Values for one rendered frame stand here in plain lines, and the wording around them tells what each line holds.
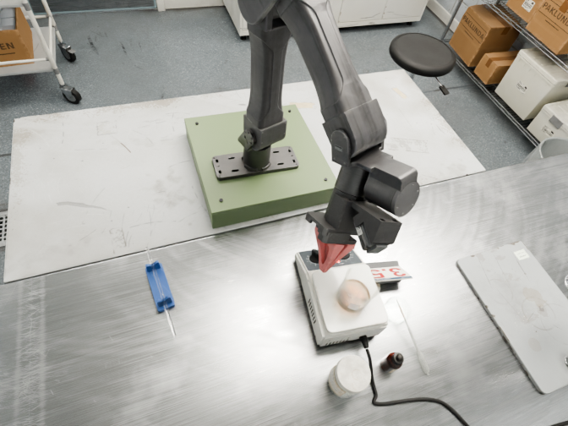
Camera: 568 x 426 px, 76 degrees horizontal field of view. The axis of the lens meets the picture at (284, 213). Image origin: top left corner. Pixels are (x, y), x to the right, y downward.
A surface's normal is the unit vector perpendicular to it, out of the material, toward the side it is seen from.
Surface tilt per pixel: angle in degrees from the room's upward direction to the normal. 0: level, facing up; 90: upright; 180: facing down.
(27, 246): 0
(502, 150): 0
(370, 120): 35
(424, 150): 0
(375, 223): 70
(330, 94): 79
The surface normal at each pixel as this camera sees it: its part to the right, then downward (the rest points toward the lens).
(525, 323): 0.11, -0.56
